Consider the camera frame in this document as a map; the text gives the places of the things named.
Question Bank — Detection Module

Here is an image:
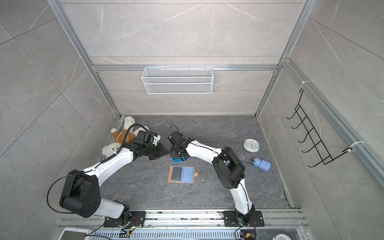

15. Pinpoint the blue card box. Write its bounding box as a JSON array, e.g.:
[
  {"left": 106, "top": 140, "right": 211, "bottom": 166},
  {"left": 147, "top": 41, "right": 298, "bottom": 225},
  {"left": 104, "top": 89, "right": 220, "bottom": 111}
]
[{"left": 172, "top": 157, "right": 187, "bottom": 162}]

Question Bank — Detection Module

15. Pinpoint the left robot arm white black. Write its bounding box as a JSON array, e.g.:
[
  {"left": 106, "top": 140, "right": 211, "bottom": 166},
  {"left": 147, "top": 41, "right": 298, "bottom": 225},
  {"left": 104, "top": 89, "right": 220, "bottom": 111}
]
[{"left": 59, "top": 127, "right": 169, "bottom": 222}]

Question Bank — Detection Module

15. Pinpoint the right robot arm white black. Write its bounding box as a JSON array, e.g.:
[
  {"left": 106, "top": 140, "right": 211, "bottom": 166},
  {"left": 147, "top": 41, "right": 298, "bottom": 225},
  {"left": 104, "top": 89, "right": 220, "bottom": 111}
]
[{"left": 168, "top": 131, "right": 256, "bottom": 225}]

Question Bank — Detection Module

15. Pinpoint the white teddy bear brown shirt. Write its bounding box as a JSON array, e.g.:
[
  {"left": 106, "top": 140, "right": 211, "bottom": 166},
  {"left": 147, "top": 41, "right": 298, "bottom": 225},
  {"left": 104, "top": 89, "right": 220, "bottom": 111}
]
[{"left": 101, "top": 116, "right": 150, "bottom": 157}]

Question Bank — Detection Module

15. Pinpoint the white round clock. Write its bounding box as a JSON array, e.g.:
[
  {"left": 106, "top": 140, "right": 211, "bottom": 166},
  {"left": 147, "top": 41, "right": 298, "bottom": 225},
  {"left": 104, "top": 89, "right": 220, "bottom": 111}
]
[{"left": 243, "top": 138, "right": 260, "bottom": 153}]

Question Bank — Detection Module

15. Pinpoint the blue dish brush toy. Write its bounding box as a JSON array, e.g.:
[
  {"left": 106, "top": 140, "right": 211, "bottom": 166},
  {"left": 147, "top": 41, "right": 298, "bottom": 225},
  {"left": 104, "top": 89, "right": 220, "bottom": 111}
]
[{"left": 249, "top": 158, "right": 271, "bottom": 172}]

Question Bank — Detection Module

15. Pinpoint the white tablet device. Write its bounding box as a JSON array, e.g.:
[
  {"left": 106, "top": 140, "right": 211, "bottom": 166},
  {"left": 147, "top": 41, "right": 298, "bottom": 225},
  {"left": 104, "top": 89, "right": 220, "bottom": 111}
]
[{"left": 58, "top": 227, "right": 92, "bottom": 240}]

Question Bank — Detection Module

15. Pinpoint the pink white round object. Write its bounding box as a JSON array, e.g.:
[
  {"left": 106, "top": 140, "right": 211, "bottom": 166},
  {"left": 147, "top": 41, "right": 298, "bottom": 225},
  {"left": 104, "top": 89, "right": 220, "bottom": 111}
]
[{"left": 272, "top": 234, "right": 292, "bottom": 240}]

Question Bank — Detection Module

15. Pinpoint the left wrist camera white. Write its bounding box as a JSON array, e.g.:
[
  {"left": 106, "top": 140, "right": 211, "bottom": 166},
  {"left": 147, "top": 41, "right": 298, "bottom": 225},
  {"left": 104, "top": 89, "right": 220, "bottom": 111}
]
[{"left": 151, "top": 133, "right": 161, "bottom": 146}]

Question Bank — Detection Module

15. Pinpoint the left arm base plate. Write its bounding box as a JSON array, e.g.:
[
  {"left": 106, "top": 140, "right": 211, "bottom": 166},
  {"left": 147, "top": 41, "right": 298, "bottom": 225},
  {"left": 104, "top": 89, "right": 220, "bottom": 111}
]
[{"left": 103, "top": 211, "right": 147, "bottom": 228}]

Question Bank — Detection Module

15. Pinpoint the white wire mesh basket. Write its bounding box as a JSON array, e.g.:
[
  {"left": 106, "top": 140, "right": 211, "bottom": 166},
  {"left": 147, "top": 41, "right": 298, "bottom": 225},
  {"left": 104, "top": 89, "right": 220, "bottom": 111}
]
[{"left": 142, "top": 67, "right": 214, "bottom": 95}]

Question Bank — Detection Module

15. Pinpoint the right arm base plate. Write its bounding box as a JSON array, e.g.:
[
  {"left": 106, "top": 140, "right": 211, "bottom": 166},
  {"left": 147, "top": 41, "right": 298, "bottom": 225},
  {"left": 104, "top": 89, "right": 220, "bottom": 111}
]
[{"left": 222, "top": 211, "right": 265, "bottom": 227}]

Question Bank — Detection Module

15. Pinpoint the aluminium rail front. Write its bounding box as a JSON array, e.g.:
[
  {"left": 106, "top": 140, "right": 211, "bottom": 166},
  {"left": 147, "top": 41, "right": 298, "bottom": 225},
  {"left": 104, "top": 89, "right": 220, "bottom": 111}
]
[{"left": 59, "top": 209, "right": 313, "bottom": 240}]

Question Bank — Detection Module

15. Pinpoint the black wire hook rack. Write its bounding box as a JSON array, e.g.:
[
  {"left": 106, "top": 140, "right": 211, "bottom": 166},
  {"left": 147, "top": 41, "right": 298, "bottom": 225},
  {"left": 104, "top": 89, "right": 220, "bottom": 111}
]
[{"left": 286, "top": 89, "right": 353, "bottom": 168}]

